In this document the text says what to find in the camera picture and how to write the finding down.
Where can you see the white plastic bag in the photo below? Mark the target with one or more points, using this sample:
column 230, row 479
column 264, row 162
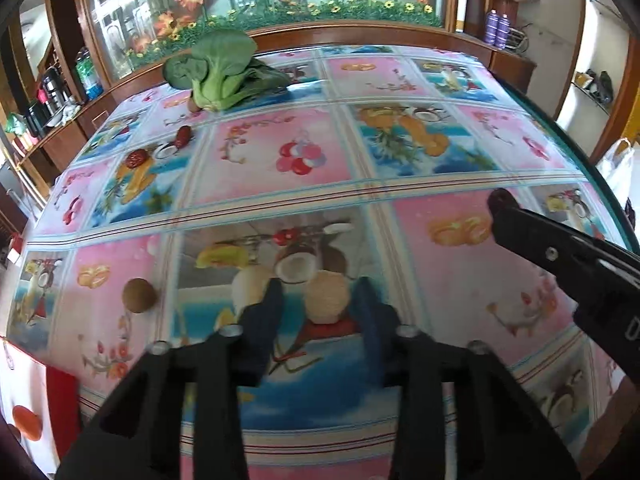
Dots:
column 622, row 170

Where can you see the wooden shelf unit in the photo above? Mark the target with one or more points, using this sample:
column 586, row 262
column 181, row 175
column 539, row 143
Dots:
column 62, row 15

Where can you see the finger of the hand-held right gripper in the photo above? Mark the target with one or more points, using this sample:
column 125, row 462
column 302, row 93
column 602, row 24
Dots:
column 530, row 240

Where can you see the green plastic bottle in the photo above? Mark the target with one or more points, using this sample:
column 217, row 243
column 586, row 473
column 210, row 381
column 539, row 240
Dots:
column 87, row 72

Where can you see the peeled banana piece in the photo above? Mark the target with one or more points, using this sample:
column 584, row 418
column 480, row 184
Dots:
column 247, row 285
column 327, row 296

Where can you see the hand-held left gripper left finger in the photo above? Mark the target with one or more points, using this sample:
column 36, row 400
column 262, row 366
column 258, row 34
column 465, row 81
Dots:
column 265, row 330

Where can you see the green plastic bag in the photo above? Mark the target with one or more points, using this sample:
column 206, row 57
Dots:
column 15, row 125

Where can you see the purple bottle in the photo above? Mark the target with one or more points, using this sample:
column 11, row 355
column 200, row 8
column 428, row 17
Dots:
column 492, row 27
column 504, row 30

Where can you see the green bok choy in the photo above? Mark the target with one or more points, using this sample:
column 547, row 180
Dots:
column 220, row 70

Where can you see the red box with white interior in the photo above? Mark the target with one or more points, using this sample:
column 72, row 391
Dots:
column 62, row 400

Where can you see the black thermos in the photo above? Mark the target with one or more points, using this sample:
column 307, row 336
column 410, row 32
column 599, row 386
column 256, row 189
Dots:
column 50, row 90

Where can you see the brown kiwi fruit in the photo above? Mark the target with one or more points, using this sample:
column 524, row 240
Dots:
column 140, row 295

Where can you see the large orange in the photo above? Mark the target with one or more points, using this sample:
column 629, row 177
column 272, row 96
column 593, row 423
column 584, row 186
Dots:
column 25, row 421

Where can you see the wooden side cabinet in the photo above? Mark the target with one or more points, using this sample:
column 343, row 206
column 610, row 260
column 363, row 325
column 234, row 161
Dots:
column 515, row 67

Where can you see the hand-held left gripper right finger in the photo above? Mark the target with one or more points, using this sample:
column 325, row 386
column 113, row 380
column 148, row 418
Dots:
column 372, row 335

